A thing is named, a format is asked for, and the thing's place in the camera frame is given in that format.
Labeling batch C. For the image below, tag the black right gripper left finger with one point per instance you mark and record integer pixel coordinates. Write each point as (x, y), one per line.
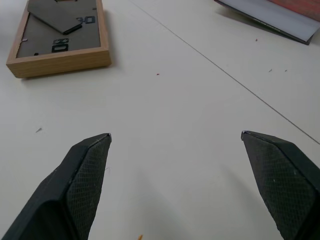
(65, 190)

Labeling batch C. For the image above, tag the wooden picture frame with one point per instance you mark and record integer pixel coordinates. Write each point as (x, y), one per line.
(62, 37)

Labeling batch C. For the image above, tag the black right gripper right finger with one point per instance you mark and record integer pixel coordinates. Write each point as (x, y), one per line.
(285, 180)

